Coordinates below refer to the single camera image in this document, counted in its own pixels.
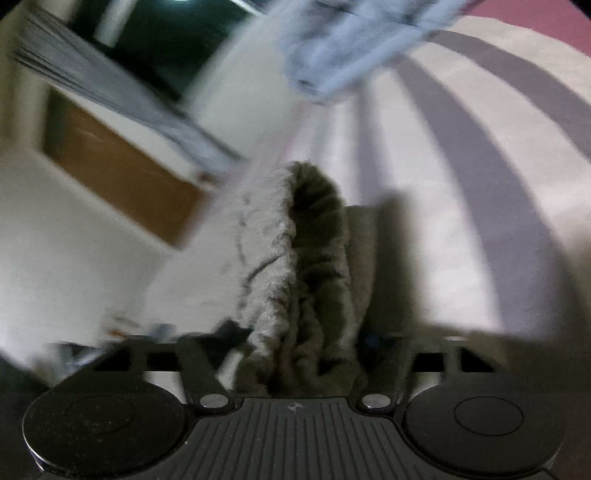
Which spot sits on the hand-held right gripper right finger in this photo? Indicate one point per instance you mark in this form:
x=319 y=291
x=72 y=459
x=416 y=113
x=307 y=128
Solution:
x=392 y=369

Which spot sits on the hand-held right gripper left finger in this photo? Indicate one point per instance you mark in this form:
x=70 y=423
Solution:
x=203 y=364

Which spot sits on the grey pants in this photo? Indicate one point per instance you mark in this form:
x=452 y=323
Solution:
x=300 y=295

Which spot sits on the striped pink and white bedsheet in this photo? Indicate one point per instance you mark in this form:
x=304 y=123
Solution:
x=438 y=175

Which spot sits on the brown wooden cabinet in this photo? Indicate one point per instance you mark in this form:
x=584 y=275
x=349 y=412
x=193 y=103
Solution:
x=124 y=161

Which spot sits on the grey curtain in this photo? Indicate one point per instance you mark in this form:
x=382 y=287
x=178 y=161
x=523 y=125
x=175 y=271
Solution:
x=115 y=92

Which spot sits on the folded light blue duvet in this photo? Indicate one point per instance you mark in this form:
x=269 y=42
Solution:
x=360 y=46

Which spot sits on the window with white frame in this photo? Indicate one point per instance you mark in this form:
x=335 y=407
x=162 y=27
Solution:
x=175 y=41

